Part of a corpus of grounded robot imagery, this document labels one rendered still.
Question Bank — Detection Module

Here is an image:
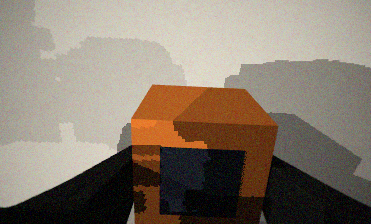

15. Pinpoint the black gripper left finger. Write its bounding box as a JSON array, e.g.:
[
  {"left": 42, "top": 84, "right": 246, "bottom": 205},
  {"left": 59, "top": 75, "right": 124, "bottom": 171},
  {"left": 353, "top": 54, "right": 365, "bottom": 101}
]
[{"left": 0, "top": 145, "right": 134, "bottom": 224}]

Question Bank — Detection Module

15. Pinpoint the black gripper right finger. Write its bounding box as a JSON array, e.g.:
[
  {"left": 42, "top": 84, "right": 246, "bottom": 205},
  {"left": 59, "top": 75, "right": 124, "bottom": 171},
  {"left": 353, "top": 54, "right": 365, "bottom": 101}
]
[{"left": 262, "top": 155, "right": 371, "bottom": 224}]

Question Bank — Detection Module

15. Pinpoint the orange block with dark blue square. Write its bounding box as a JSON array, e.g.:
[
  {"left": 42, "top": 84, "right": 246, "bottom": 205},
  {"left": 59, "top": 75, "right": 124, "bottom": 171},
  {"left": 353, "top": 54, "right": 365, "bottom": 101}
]
[{"left": 131, "top": 85, "right": 278, "bottom": 224}]

